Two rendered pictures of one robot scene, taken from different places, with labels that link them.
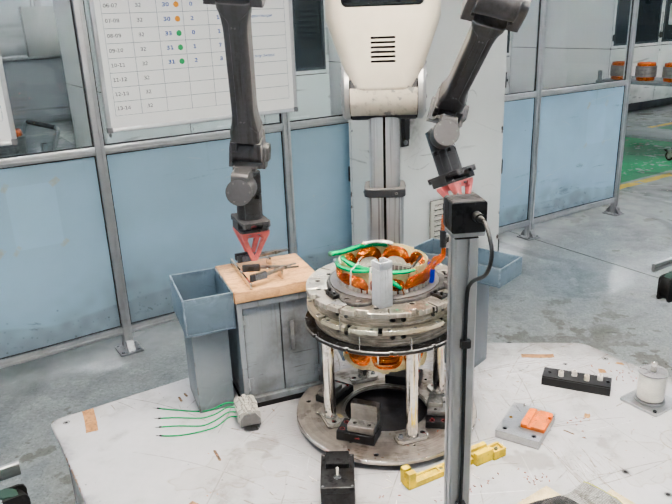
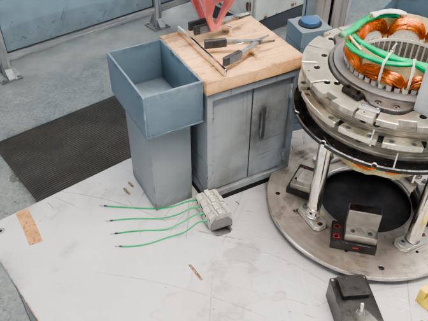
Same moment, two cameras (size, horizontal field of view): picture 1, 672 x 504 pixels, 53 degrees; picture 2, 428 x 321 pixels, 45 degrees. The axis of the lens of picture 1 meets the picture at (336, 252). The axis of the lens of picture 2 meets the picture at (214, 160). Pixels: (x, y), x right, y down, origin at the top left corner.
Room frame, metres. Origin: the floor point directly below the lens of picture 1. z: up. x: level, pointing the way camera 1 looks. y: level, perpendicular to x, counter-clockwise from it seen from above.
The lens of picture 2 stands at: (0.60, 0.30, 1.52)
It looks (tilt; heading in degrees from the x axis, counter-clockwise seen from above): 41 degrees down; 352
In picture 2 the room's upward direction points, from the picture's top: 1 degrees clockwise
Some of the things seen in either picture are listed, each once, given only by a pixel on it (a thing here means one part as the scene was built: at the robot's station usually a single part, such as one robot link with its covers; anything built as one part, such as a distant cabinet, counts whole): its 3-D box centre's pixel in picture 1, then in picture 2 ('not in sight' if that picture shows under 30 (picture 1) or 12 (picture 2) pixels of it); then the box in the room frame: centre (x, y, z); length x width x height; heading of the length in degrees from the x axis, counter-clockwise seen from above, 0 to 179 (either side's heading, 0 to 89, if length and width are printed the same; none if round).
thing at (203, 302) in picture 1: (206, 341); (157, 131); (1.38, 0.30, 0.92); 0.17 x 0.11 x 0.28; 21
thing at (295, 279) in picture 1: (267, 276); (230, 51); (1.44, 0.16, 1.05); 0.20 x 0.19 x 0.02; 111
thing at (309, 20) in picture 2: not in sight; (310, 20); (1.57, -0.03, 1.04); 0.04 x 0.04 x 0.01
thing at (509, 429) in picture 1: (525, 423); not in sight; (1.21, -0.38, 0.79); 0.12 x 0.09 x 0.02; 147
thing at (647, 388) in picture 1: (651, 385); not in sight; (1.29, -0.68, 0.82); 0.06 x 0.06 x 0.06
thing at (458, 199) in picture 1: (461, 212); not in sight; (0.80, -0.16, 1.37); 0.06 x 0.04 x 0.04; 7
